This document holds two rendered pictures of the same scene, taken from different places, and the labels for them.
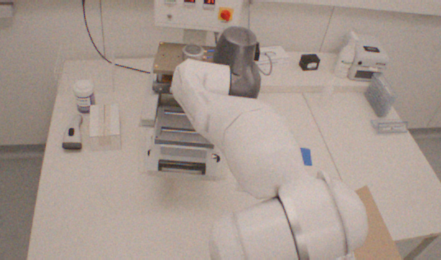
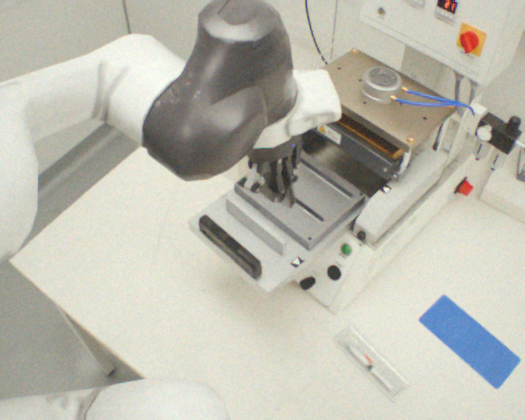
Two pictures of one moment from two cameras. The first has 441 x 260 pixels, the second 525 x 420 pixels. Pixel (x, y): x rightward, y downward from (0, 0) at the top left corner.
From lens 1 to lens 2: 0.61 m
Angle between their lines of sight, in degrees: 35
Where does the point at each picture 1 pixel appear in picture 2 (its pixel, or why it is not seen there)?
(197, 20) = (424, 34)
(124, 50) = not seen: hidden behind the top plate
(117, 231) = (135, 281)
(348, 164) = not seen: outside the picture
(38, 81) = not seen: hidden behind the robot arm
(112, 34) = (347, 25)
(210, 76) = (130, 75)
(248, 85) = (178, 124)
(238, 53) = (197, 50)
